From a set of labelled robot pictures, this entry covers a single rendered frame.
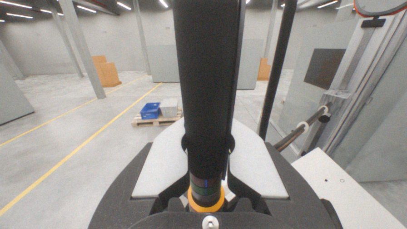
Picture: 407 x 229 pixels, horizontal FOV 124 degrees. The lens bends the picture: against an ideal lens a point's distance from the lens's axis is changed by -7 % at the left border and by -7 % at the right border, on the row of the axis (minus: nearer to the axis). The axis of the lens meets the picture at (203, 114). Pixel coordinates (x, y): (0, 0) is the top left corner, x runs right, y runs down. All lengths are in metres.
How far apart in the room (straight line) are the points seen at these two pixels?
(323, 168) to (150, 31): 13.09
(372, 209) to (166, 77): 7.49
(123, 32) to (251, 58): 11.37
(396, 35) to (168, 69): 7.21
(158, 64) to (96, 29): 8.98
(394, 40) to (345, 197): 0.60
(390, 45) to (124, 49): 14.22
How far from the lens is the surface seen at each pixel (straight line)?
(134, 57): 13.86
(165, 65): 7.45
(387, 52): 0.86
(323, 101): 0.65
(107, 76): 8.36
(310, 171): 0.62
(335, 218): 0.38
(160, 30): 12.85
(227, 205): 0.20
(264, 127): 0.17
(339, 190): 0.58
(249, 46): 5.79
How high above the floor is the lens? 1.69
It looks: 28 degrees down
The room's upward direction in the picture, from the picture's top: 1 degrees counter-clockwise
